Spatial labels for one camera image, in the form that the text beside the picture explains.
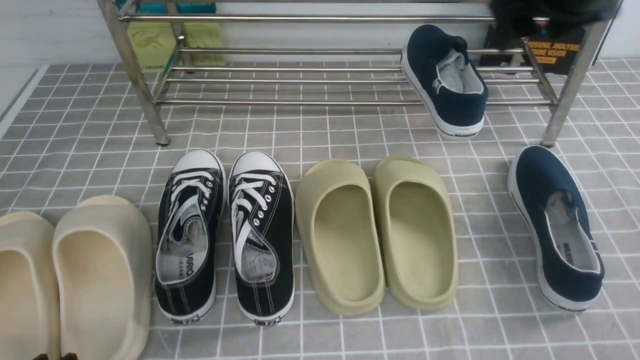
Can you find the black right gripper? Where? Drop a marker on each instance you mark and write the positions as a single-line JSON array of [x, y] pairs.
[[518, 16]]

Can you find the navy slip-on shoe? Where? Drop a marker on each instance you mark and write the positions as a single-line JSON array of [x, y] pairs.
[[437, 65], [569, 266]]

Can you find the silver metal shoe rack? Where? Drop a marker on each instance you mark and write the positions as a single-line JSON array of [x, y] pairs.
[[526, 86]]

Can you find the black book orange text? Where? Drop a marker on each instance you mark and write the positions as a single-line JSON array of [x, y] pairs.
[[554, 55]]

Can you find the right olive foam slipper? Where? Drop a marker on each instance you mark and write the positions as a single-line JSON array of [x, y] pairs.
[[414, 216]]

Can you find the olive foam slipper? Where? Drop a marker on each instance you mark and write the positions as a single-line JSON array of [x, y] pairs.
[[414, 216], [335, 219]]

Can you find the left olive foam slipper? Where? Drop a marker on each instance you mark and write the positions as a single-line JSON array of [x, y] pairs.
[[335, 219]]

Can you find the right black canvas sneaker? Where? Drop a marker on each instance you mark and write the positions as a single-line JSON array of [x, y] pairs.
[[262, 229]]

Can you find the black canvas sneaker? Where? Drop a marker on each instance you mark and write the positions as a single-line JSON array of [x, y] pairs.
[[191, 208], [262, 229]]

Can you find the left black canvas sneaker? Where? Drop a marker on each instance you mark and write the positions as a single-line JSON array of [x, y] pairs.
[[191, 208]]

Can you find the right cream foam slipper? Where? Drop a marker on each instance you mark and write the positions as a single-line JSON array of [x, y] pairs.
[[103, 260]]

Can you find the cream foam slipper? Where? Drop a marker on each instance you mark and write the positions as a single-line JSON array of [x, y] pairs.
[[29, 299], [103, 260]]

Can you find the left cream foam slipper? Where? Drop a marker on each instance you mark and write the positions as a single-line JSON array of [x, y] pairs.
[[29, 299]]

